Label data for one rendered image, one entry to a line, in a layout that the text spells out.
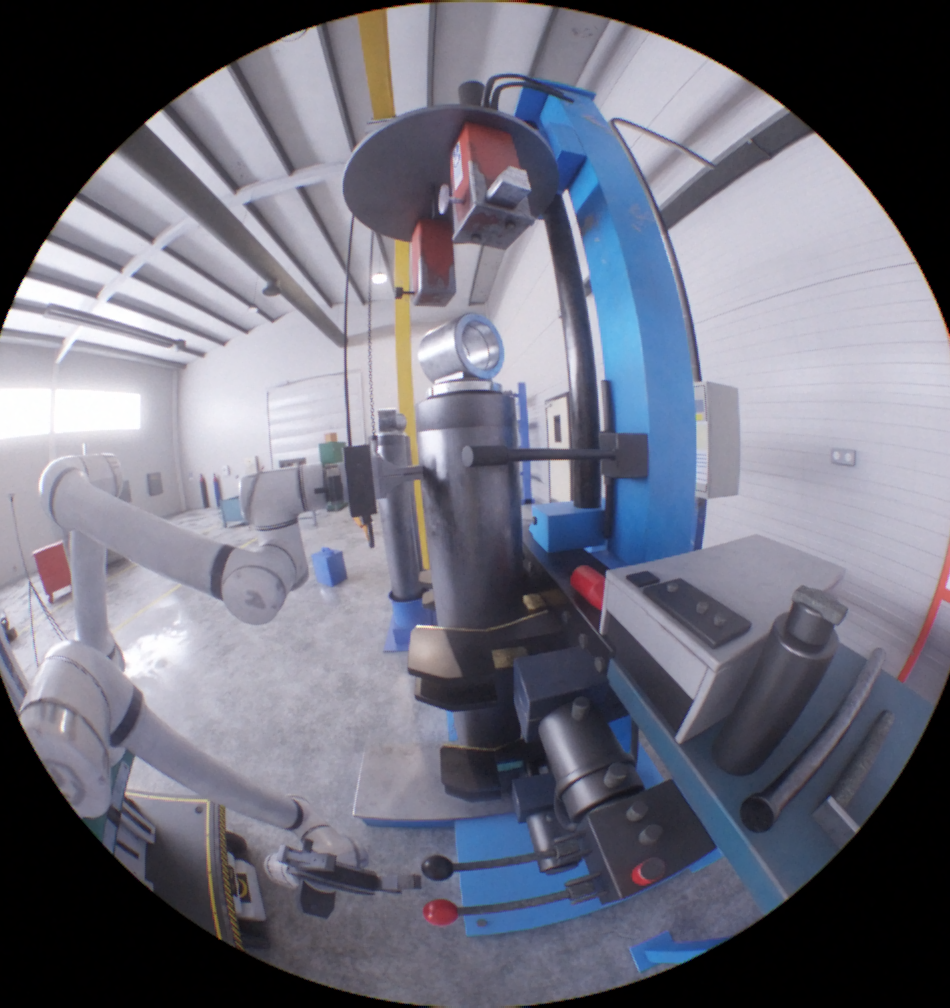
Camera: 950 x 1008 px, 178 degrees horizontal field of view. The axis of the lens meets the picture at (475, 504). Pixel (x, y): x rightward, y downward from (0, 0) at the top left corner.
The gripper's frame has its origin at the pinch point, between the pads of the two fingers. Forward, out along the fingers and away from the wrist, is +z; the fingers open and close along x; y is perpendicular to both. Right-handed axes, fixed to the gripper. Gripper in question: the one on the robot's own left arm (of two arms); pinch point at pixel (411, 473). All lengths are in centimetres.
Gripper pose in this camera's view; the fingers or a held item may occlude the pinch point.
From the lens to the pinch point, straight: 61.1
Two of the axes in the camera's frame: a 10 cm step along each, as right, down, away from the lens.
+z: 8.8, -1.5, 4.5
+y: -4.7, -1.5, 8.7
